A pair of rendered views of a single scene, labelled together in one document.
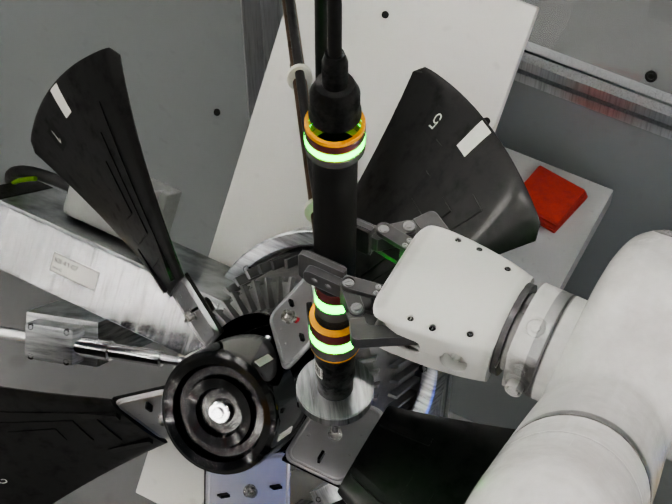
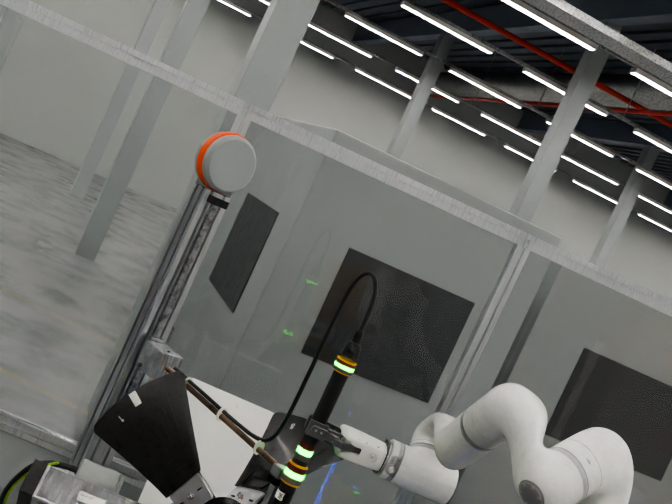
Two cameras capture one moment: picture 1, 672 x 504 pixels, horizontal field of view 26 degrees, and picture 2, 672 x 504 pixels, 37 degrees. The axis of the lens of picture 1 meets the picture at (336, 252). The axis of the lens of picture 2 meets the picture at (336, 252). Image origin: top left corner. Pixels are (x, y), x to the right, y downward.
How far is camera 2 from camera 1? 1.62 m
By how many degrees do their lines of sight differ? 58
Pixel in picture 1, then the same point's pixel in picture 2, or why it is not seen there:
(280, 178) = not seen: hidden behind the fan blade
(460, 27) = (256, 423)
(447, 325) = (370, 443)
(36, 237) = (70, 483)
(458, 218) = (318, 451)
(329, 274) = (322, 428)
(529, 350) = (399, 452)
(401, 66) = (231, 436)
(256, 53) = not seen: hidden behind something
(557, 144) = not seen: outside the picture
